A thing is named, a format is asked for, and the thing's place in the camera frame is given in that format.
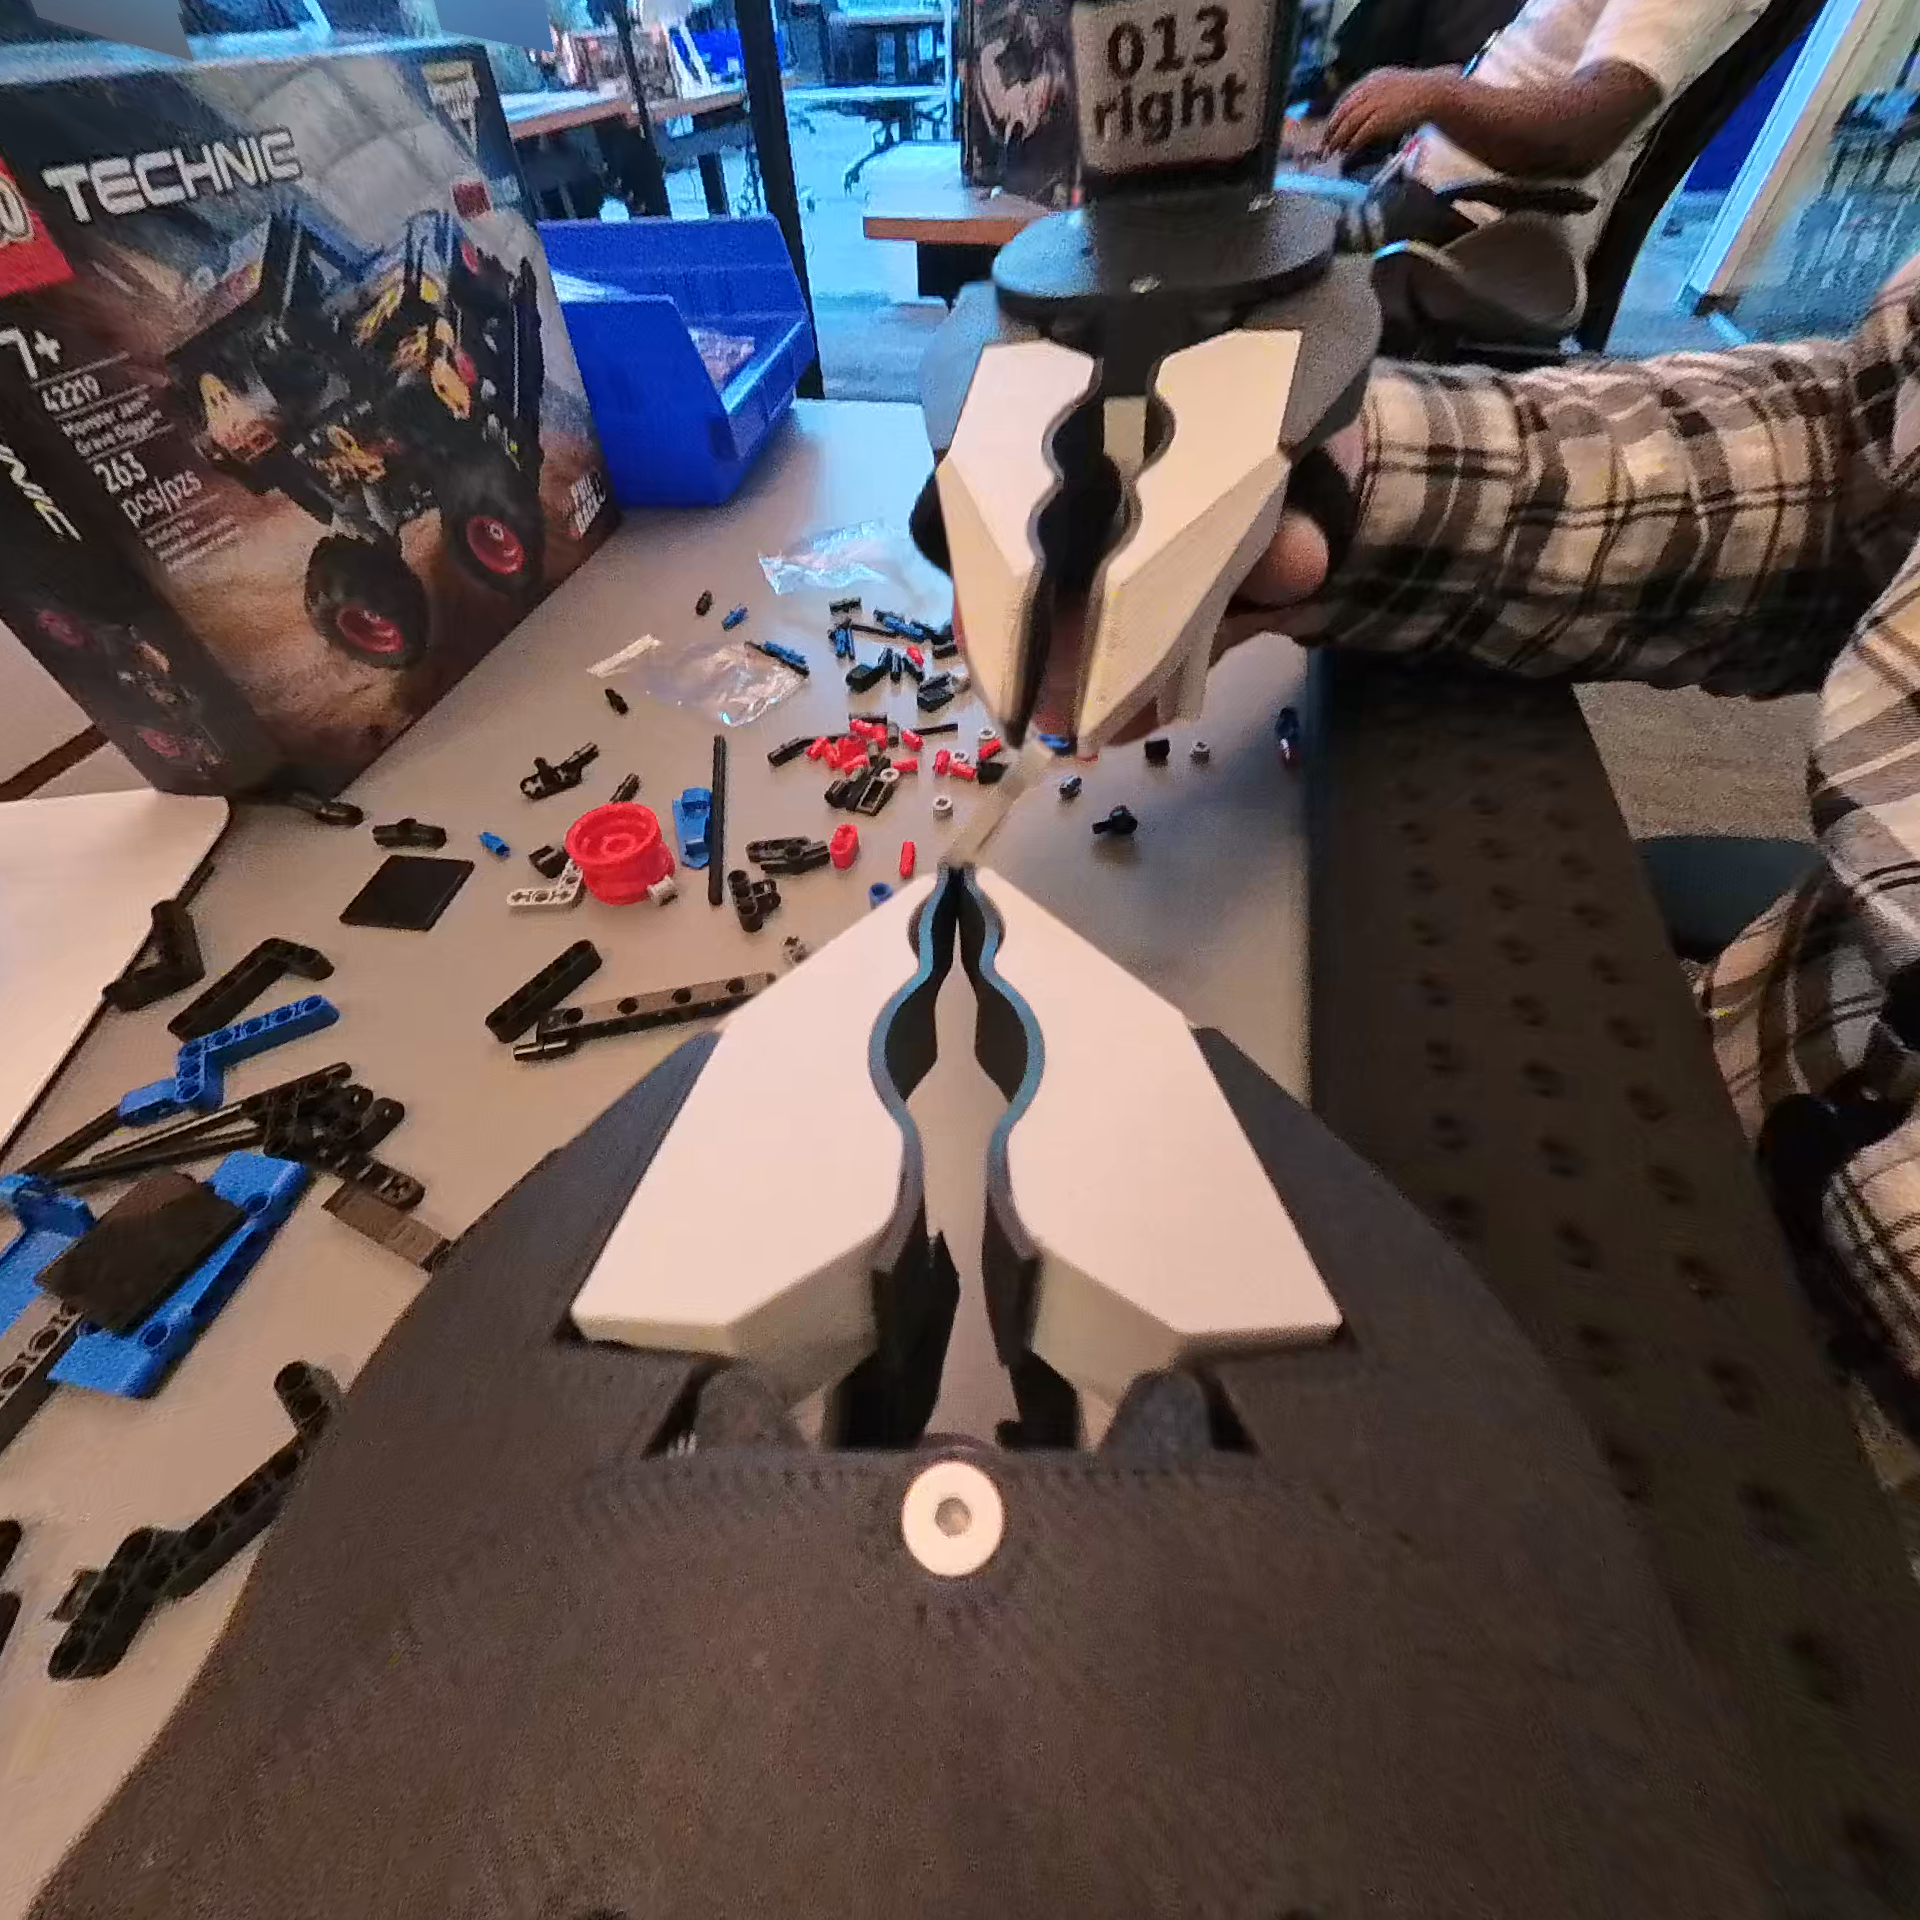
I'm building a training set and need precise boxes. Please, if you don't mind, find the grey desk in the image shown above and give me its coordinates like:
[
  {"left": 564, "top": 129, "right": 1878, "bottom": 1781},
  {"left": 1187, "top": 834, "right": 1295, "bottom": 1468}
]
[{"left": 0, "top": 395, "right": 1322, "bottom": 1920}]

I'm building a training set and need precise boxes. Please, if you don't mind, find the dark printed box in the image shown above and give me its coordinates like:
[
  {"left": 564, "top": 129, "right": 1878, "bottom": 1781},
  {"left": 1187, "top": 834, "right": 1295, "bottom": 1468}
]
[{"left": 957, "top": 0, "right": 1083, "bottom": 209}]

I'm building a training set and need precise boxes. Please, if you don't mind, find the black perforated panel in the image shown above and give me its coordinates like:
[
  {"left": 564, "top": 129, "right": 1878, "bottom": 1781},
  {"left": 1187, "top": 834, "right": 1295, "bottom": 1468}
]
[{"left": 1304, "top": 644, "right": 1920, "bottom": 1920}]

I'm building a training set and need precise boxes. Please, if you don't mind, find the blue plastic bin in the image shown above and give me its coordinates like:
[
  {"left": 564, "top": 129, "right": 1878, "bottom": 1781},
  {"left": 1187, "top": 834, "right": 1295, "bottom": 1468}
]
[{"left": 534, "top": 220, "right": 823, "bottom": 508}]

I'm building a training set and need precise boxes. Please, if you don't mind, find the black metal post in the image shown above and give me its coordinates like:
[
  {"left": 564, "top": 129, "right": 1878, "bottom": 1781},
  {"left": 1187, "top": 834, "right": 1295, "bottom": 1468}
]
[{"left": 737, "top": 0, "right": 829, "bottom": 404}]

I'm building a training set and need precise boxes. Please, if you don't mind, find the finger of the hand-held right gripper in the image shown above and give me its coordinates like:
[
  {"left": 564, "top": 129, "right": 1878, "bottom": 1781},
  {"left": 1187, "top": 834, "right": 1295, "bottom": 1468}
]
[
  {"left": 1067, "top": 327, "right": 1306, "bottom": 754},
  {"left": 930, "top": 337, "right": 1125, "bottom": 749}
]

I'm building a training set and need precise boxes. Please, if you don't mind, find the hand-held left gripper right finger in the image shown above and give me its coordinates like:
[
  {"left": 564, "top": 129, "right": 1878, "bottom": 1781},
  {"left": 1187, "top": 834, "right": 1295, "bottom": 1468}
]
[{"left": 957, "top": 866, "right": 1343, "bottom": 1451}]

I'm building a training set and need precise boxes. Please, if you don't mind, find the short black beam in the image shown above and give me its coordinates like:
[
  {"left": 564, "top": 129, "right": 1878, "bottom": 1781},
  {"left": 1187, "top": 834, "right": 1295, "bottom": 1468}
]
[{"left": 485, "top": 942, "right": 605, "bottom": 1046}]

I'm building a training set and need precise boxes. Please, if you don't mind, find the person's right hand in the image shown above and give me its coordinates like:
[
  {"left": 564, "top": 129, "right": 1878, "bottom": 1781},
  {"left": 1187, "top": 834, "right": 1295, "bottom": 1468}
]
[{"left": 1220, "top": 422, "right": 1368, "bottom": 653}]

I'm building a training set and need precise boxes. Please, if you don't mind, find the person's plaid shirt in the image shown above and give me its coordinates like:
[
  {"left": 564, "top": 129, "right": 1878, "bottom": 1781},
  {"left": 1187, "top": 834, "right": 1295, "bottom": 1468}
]
[{"left": 1695, "top": 570, "right": 1920, "bottom": 1426}]

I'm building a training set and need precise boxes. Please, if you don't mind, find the black perforated connector brick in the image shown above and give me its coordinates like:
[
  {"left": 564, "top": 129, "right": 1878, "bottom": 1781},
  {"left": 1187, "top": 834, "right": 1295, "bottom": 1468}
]
[{"left": 264, "top": 1082, "right": 431, "bottom": 1211}]

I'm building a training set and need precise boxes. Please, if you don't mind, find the black straight beam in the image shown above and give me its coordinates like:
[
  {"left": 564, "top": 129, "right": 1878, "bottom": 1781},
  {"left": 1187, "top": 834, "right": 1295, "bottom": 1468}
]
[{"left": 0, "top": 1306, "right": 90, "bottom": 1451}]

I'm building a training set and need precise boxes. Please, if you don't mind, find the toy truck set box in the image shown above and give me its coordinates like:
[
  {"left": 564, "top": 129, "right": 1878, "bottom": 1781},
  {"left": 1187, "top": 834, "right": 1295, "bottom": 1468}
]
[{"left": 0, "top": 38, "right": 622, "bottom": 802}]

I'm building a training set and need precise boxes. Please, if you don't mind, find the black chair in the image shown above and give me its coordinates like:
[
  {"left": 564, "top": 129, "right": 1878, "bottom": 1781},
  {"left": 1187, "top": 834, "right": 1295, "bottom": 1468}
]
[{"left": 1368, "top": 0, "right": 1829, "bottom": 360}]

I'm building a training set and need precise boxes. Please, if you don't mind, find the person's right forearm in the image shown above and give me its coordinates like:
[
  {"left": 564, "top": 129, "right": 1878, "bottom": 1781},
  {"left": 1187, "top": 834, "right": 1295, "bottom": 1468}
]
[{"left": 1321, "top": 286, "right": 1920, "bottom": 696}]

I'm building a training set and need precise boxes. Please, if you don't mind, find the clear plastic bag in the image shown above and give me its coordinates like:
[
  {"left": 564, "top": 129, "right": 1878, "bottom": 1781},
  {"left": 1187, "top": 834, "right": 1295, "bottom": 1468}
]
[
  {"left": 589, "top": 634, "right": 808, "bottom": 727},
  {"left": 757, "top": 521, "right": 922, "bottom": 598}
]

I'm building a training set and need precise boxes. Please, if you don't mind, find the blue and black brick assembly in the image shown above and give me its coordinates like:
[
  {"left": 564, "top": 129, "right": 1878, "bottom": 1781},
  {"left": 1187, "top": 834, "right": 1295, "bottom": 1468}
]
[{"left": 0, "top": 1152, "right": 314, "bottom": 1402}]

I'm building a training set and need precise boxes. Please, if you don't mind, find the blue angled beam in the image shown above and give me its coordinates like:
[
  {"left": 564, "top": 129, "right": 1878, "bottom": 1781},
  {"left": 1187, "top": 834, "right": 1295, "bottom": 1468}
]
[{"left": 115, "top": 992, "right": 340, "bottom": 1128}]

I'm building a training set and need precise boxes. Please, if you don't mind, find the white book stand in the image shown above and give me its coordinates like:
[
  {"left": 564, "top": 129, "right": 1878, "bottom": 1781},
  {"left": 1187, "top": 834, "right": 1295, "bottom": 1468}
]
[{"left": 0, "top": 791, "right": 231, "bottom": 1157}]

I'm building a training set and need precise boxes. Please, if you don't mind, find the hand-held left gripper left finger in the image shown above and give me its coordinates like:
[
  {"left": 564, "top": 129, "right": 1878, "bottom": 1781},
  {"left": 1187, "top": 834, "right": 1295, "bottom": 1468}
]
[{"left": 570, "top": 869, "right": 961, "bottom": 1451}]

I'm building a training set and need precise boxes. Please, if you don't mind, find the pile of small mixed bricks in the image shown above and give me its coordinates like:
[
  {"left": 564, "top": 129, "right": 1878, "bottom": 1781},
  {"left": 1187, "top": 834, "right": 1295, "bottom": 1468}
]
[{"left": 690, "top": 595, "right": 1306, "bottom": 847}]

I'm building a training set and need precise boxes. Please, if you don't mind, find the red wheel hub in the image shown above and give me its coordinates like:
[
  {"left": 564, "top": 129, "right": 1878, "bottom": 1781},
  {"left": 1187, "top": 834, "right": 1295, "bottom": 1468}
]
[{"left": 567, "top": 802, "right": 679, "bottom": 907}]

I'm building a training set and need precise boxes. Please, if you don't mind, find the long black beam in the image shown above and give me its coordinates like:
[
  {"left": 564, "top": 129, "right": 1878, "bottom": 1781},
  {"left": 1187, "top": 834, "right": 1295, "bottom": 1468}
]
[{"left": 515, "top": 972, "right": 779, "bottom": 1066}]

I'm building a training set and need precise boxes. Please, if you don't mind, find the black flat panel tile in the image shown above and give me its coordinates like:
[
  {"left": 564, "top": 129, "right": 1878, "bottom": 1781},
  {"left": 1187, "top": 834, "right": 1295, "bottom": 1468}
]
[{"left": 340, "top": 858, "right": 476, "bottom": 935}]

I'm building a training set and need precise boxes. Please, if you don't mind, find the black bent connector beam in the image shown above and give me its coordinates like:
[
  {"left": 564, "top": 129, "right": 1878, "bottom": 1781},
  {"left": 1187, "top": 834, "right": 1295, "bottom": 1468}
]
[{"left": 101, "top": 902, "right": 207, "bottom": 1013}]

